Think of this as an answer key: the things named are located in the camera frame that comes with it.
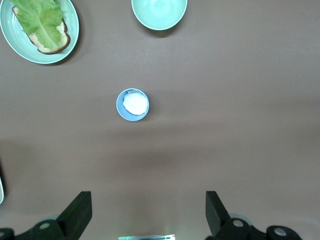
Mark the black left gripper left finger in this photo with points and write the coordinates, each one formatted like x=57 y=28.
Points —
x=72 y=220

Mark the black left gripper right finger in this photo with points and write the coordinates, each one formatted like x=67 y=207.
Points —
x=220 y=225

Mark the blue plastic cup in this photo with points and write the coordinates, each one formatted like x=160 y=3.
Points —
x=121 y=110

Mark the cream white toaster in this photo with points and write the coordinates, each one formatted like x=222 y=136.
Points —
x=1 y=185

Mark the slice of brown bread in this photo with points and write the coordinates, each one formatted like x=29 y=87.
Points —
x=42 y=46

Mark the mint green plate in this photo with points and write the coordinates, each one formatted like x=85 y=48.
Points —
x=15 y=47

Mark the mint green bowl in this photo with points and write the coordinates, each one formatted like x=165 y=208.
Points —
x=158 y=12

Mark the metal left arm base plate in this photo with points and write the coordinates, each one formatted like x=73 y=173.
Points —
x=147 y=237

